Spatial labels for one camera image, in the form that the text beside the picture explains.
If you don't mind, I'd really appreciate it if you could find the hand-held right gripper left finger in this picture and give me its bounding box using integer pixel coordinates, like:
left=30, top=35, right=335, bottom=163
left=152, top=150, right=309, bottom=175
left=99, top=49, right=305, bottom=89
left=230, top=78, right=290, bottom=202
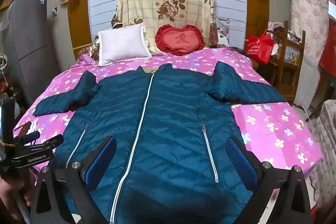
left=30, top=135, right=118, bottom=224

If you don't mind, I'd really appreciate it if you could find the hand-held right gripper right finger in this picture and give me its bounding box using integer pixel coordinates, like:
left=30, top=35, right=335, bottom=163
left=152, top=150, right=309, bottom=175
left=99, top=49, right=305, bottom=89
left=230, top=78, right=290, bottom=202
left=225, top=135, right=319, bottom=224

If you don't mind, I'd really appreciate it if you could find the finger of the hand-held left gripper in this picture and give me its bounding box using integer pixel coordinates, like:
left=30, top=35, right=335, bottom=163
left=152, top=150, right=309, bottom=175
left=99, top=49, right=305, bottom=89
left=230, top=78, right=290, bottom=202
left=25, top=134, right=64, bottom=154
left=16, top=131, right=40, bottom=145

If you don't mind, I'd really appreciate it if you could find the teal puffer jacket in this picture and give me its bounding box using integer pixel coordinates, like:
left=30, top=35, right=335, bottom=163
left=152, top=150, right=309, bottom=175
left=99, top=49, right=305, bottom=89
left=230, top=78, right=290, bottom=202
left=33, top=61, right=288, bottom=224

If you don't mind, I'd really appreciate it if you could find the pile of assorted clothes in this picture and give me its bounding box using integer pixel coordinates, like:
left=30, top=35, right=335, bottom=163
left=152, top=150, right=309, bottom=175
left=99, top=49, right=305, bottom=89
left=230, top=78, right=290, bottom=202
left=265, top=21, right=300, bottom=41

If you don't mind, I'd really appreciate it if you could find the person's left hand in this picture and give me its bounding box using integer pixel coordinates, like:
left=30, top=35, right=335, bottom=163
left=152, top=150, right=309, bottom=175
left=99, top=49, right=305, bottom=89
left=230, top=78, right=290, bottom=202
left=0, top=177, right=35, bottom=222

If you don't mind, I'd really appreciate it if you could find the pink floral bed sheet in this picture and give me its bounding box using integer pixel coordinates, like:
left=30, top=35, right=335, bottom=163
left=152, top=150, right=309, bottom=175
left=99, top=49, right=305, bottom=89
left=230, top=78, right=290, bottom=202
left=13, top=47, right=323, bottom=214

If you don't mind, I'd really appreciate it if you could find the pink lace furniture cover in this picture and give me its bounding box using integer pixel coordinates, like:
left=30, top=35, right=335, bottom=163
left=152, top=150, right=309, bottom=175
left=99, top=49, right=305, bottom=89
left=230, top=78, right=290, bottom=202
left=312, top=99, right=336, bottom=188

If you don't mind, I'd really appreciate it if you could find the grey refrigerator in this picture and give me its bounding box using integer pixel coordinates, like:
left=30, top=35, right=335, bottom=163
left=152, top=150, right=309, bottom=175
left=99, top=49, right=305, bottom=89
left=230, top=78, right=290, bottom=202
left=1, top=0, right=66, bottom=106

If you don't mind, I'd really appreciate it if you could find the wooden chair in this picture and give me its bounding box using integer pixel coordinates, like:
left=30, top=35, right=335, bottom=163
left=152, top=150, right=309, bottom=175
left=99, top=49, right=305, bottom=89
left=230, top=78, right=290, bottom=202
left=269, top=21, right=306, bottom=101

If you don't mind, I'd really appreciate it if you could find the red shopping bag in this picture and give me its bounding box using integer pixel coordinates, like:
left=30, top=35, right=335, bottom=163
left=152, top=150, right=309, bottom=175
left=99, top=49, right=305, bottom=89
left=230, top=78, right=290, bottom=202
left=247, top=30, right=275, bottom=65

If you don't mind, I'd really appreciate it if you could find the white pillow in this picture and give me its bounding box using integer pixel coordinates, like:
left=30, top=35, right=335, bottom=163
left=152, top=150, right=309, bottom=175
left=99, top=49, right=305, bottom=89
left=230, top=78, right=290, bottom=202
left=98, top=24, right=153, bottom=67

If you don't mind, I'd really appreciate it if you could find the red heart-shaped pillow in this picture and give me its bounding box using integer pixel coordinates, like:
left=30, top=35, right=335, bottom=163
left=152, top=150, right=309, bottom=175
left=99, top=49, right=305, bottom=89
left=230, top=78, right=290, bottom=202
left=155, top=25, right=205, bottom=56

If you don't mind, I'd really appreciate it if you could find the red hanging cloth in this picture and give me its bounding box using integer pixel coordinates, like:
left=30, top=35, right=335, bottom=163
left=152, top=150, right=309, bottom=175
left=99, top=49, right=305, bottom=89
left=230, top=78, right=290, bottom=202
left=319, top=18, right=336, bottom=75

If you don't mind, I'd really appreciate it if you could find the pink floral lace cloth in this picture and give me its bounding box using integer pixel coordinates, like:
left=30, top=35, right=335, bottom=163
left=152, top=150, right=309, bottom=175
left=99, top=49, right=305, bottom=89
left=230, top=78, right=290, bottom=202
left=289, top=0, right=331, bottom=109

